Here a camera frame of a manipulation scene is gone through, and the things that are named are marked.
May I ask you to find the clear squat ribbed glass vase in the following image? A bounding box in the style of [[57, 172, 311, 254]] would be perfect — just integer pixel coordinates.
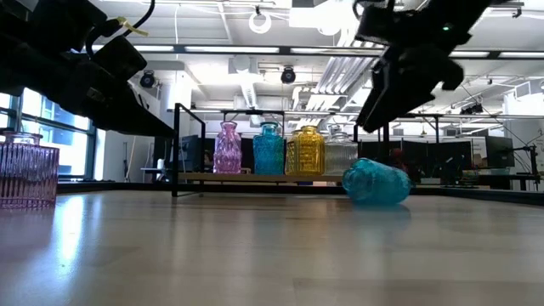
[[324, 131, 360, 176]]

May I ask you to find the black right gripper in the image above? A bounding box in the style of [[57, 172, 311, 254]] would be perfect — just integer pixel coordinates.
[[354, 0, 465, 134]]

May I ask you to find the white ventilation duct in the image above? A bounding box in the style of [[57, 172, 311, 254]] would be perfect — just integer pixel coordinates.
[[229, 54, 267, 128]]

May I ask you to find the large window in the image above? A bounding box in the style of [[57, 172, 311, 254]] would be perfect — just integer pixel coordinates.
[[0, 87, 102, 182]]

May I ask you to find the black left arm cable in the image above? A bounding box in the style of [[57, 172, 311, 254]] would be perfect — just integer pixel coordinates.
[[84, 0, 156, 59]]

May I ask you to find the black partition curtain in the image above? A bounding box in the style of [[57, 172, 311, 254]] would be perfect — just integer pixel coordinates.
[[199, 136, 473, 176]]

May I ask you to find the wooden shelf with black rails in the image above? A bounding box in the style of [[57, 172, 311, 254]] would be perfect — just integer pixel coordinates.
[[172, 103, 391, 199]]

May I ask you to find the teal wide textured glass vase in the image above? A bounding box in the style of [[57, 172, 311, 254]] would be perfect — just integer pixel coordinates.
[[252, 122, 286, 176]]

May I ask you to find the pink squat ribbed glass vase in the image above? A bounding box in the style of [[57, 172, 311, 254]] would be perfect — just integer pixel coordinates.
[[0, 130, 60, 209]]

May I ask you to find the black aluminium table frame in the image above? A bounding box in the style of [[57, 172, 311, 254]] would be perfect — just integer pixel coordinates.
[[57, 180, 539, 207]]

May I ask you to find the background computer monitor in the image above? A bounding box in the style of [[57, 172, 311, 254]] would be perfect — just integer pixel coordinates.
[[485, 135, 516, 169], [153, 134, 201, 174]]

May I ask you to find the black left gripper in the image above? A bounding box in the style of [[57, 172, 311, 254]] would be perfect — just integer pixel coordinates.
[[25, 36, 177, 139]]

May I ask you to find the person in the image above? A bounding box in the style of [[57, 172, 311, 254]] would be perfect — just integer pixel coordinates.
[[389, 147, 407, 171]]

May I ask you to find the white ceiling ring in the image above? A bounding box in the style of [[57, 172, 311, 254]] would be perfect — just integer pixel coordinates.
[[248, 11, 273, 35]]

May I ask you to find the teal ring-pattern glass vase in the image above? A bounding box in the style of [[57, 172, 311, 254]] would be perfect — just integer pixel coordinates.
[[342, 157, 412, 206]]

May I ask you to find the pink diamond-textured glass vase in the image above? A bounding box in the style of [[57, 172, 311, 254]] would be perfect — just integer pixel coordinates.
[[212, 121, 243, 174]]

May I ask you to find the small yellow tag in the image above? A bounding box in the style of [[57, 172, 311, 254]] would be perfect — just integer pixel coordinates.
[[115, 15, 150, 37]]

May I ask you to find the black metal background frame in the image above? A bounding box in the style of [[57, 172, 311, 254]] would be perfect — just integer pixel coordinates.
[[220, 109, 286, 141], [399, 112, 441, 141]]

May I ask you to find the dark background desk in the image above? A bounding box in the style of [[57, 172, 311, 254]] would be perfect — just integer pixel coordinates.
[[462, 172, 541, 192]]

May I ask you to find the white LED light bar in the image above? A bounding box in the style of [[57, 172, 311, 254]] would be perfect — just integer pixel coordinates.
[[450, 50, 490, 59], [499, 51, 541, 60], [291, 46, 383, 55], [135, 44, 175, 54], [184, 45, 281, 54]]

